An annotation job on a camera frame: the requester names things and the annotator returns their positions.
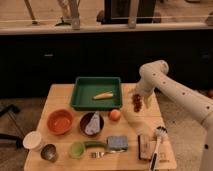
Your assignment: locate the dark red grapes bunch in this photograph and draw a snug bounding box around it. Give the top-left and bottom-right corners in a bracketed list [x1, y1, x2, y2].
[132, 94, 142, 112]

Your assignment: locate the metal fork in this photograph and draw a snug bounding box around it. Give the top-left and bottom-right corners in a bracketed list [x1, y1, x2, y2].
[90, 150, 126, 158]

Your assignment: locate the white round container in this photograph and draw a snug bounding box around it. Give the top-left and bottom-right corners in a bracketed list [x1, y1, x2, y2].
[23, 131, 44, 151]

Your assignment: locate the green plastic tray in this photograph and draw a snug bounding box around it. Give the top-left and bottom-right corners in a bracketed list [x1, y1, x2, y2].
[70, 77, 122, 111]

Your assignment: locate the brown wooden block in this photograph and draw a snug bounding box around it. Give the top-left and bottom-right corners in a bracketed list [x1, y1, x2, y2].
[138, 134, 153, 160]

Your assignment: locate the red bowl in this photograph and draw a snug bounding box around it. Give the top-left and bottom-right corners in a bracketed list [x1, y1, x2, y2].
[47, 109, 74, 135]

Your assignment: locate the small metal cup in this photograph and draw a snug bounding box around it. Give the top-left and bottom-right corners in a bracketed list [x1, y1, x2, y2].
[40, 144, 58, 162]

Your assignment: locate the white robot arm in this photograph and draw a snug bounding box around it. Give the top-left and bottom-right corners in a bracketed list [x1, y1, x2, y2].
[133, 60, 213, 171]

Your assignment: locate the yellow banana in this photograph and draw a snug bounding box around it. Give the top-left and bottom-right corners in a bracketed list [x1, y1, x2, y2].
[93, 92, 114, 100]

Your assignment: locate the dark purple bowl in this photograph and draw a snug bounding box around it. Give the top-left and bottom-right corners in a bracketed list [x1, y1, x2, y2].
[80, 112, 104, 136]

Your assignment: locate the grey crumpled cloth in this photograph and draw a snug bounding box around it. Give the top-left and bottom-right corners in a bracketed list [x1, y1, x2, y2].
[85, 112, 100, 135]

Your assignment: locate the orange fruit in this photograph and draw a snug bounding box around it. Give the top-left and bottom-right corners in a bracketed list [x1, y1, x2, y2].
[109, 109, 121, 121]

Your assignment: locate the white dish brush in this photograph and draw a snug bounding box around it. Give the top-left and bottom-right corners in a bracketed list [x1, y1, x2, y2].
[149, 126, 167, 171]

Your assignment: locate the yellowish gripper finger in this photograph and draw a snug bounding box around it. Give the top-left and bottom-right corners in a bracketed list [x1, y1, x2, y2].
[144, 96, 152, 109]
[128, 88, 136, 94]

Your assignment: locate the green plastic scoop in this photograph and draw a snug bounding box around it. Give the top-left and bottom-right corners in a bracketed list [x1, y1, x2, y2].
[68, 141, 107, 159]

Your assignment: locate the blue sponge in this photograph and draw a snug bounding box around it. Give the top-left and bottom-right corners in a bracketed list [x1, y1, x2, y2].
[107, 136, 128, 151]

